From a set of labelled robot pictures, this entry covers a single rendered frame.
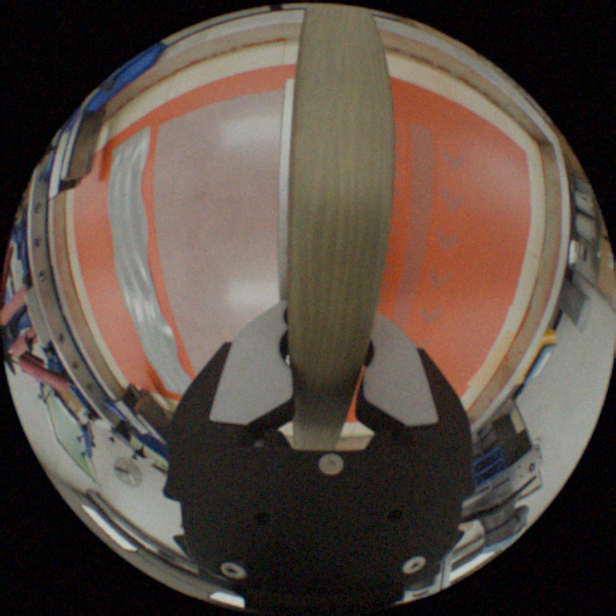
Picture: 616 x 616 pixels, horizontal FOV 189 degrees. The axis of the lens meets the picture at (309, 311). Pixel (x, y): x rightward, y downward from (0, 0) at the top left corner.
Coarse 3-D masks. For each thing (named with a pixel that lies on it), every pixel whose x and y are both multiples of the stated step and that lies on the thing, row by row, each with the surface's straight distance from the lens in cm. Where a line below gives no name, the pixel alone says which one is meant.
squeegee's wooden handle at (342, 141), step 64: (320, 64) 7; (384, 64) 8; (320, 128) 6; (384, 128) 6; (320, 192) 6; (384, 192) 6; (320, 256) 6; (384, 256) 6; (320, 320) 7; (320, 384) 9; (320, 448) 15
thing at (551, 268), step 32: (224, 32) 24; (256, 32) 23; (288, 32) 23; (384, 32) 23; (416, 32) 25; (160, 64) 26; (192, 64) 27; (448, 64) 26; (480, 64) 29; (128, 96) 31; (512, 96) 30; (544, 128) 35; (544, 160) 36; (64, 224) 45; (64, 256) 44; (544, 256) 33; (64, 288) 44; (544, 288) 32; (544, 320) 33; (96, 352) 48; (512, 352) 36; (512, 384) 39; (480, 416) 41; (352, 448) 36
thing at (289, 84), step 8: (288, 80) 15; (288, 88) 14; (288, 96) 14; (288, 104) 14; (288, 112) 13; (288, 120) 13; (288, 128) 13; (280, 136) 13; (288, 136) 13; (280, 144) 13; (288, 144) 13; (280, 152) 13; (288, 152) 12; (280, 160) 12; (288, 160) 12; (280, 168) 12; (288, 168) 12; (280, 176) 12; (280, 184) 12; (280, 192) 12; (280, 200) 12; (280, 208) 12; (280, 216) 12; (280, 224) 12; (280, 232) 12; (280, 240) 12; (280, 248) 13; (280, 256) 13; (280, 264) 13; (280, 272) 13; (280, 280) 13; (280, 288) 13; (280, 296) 14; (288, 360) 17
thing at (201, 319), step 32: (160, 288) 23; (192, 288) 20; (224, 288) 19; (256, 288) 18; (96, 320) 41; (128, 320) 31; (192, 320) 22; (224, 320) 20; (448, 320) 23; (480, 320) 26; (128, 352) 37; (192, 352) 26; (448, 352) 26; (480, 352) 30; (160, 384) 37; (352, 416) 30
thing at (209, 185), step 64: (128, 128) 29; (192, 128) 20; (256, 128) 17; (448, 128) 21; (192, 192) 18; (256, 192) 16; (512, 192) 26; (192, 256) 19; (256, 256) 17; (512, 256) 26
